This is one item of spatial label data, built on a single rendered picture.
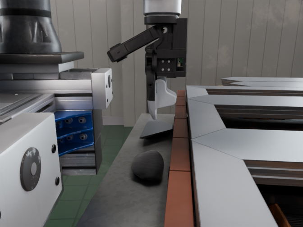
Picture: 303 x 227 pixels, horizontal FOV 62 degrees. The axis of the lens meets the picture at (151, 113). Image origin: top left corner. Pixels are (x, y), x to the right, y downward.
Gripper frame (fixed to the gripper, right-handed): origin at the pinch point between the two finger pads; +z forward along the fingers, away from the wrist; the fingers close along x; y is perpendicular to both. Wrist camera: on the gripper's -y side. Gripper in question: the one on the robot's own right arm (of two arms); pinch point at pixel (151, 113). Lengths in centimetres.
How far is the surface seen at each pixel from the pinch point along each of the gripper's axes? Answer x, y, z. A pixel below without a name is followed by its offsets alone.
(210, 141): -1.3, 13.1, 5.6
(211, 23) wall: 288, 42, -39
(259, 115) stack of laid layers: 33.5, 33.2, 8.6
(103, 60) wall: 267, -93, 6
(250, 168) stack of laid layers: -10.2, 19.4, 7.0
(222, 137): 1.8, 15.9, 5.6
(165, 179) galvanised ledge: 12.0, 2.8, 23.2
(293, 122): 43, 49, 14
